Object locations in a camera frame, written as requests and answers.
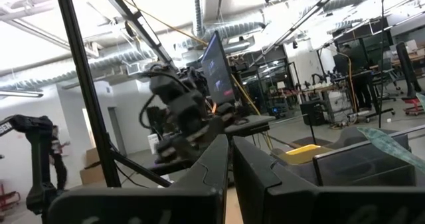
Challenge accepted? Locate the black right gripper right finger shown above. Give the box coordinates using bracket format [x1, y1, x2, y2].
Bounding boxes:
[232, 136, 425, 224]

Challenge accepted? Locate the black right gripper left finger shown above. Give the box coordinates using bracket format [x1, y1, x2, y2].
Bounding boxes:
[48, 134, 230, 224]

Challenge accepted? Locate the yellow plastic basket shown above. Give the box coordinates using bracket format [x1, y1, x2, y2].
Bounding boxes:
[277, 144, 333, 166]

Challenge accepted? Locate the black plastic basket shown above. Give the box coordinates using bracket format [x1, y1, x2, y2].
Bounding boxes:
[312, 134, 418, 187]

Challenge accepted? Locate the white bottle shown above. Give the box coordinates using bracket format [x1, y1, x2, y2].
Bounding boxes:
[147, 133, 160, 155]

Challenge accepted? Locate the grey door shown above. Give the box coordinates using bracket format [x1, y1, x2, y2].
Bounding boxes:
[108, 106, 128, 156]

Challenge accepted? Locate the brown cardboard box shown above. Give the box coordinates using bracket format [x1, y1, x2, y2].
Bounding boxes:
[79, 147, 108, 185]

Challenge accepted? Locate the black computer monitor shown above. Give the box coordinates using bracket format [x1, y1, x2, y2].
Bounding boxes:
[201, 30, 237, 106]

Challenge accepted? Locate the person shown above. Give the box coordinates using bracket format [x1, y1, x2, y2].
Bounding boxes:
[341, 43, 375, 112]
[49, 124, 71, 190]

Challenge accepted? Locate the green plant in white pot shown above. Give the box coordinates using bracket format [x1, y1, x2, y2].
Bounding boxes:
[357, 92, 425, 175]

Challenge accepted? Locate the red stool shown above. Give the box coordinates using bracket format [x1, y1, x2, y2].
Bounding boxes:
[401, 96, 425, 117]

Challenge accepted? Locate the thin black stand pole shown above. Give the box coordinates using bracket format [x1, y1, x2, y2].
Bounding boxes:
[365, 0, 396, 129]

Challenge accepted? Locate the long ceiling light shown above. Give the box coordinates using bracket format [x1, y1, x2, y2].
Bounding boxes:
[0, 89, 44, 98]

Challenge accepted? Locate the black ceiling light track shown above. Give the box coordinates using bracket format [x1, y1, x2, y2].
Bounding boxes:
[248, 0, 348, 68]

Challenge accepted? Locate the black frame brace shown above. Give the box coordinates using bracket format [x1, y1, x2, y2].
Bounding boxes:
[109, 147, 173, 188]

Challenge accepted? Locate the black frame post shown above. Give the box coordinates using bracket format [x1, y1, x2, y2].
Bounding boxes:
[52, 0, 121, 188]

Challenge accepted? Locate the black overhead frame beam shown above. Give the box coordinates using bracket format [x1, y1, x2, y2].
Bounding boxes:
[95, 0, 177, 69]

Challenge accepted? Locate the yellow hanging cable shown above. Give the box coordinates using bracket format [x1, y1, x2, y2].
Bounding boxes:
[102, 0, 263, 117]

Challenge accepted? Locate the silver ventilation duct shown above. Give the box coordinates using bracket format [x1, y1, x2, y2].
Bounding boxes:
[199, 20, 266, 43]

